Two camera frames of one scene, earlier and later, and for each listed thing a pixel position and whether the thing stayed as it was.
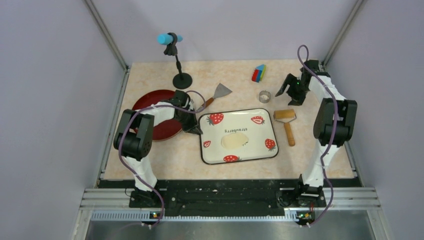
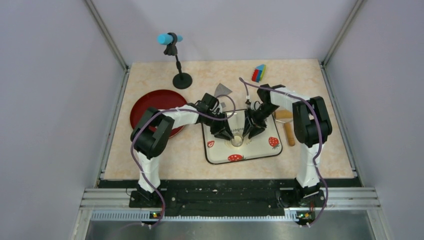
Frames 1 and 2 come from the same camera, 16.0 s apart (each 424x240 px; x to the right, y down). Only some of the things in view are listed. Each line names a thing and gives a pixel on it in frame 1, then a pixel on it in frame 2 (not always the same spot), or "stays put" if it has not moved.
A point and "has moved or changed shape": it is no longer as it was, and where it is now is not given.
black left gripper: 193,127 → 222,130
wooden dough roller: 286,116 stays put
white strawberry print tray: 238,135 stays put
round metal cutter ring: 264,96 has moved or changed shape
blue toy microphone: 166,39 stays put
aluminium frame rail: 342,205 stays put
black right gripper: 297,100 → 255,130
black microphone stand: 182,81 stays put
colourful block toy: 258,73 stays put
